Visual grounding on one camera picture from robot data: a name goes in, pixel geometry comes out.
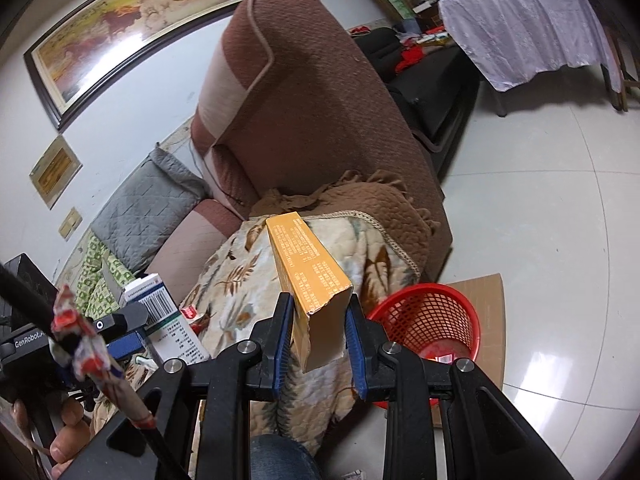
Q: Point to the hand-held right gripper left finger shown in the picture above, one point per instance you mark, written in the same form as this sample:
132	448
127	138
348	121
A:
281	355

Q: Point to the large framed horse painting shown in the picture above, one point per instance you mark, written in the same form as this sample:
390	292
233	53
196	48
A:
125	25

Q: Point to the small framed picture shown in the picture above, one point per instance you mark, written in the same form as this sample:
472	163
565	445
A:
55	170

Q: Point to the small red wrapper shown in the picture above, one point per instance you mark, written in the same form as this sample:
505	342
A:
189	312

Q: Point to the yellow cardboard box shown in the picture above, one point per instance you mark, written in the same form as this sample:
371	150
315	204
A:
305	265

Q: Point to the leaf print blanket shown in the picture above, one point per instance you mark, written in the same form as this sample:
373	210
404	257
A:
235	280

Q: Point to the black sofa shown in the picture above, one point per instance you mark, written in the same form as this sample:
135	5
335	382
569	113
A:
430	85

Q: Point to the wooden chair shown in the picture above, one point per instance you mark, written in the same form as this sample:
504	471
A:
617	70

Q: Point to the wall switch plate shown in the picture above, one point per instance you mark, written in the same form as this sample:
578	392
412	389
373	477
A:
70	224

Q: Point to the person's left hand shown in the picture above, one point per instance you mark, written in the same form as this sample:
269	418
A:
70	442

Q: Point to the red cloth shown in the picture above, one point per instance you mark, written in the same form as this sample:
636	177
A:
410	60

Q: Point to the white blue medicine box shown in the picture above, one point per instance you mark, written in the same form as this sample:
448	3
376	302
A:
170	325

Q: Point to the red plastic mesh basket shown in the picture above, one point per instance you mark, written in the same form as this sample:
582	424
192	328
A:
430	310

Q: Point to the person's jeans leg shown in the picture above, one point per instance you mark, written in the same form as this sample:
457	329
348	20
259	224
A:
282	460

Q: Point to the brown fabric sofa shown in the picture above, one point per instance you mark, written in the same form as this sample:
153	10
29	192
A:
320	110

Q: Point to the red white wrapper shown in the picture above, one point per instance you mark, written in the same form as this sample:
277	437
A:
87	345

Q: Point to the grey quilted cushion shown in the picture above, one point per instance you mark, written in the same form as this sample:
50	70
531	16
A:
145	210

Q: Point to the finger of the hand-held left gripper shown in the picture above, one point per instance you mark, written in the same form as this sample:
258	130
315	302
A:
115	321
127	347

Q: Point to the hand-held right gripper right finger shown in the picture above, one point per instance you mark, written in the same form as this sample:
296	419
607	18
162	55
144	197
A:
356	355

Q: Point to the green patterned cloth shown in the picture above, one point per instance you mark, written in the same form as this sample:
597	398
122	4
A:
95	270

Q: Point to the flat cardboard sheet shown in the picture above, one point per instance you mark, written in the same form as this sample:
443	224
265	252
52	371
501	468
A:
485	300

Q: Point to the lavender tablecloth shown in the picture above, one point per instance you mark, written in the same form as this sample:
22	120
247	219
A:
525	25

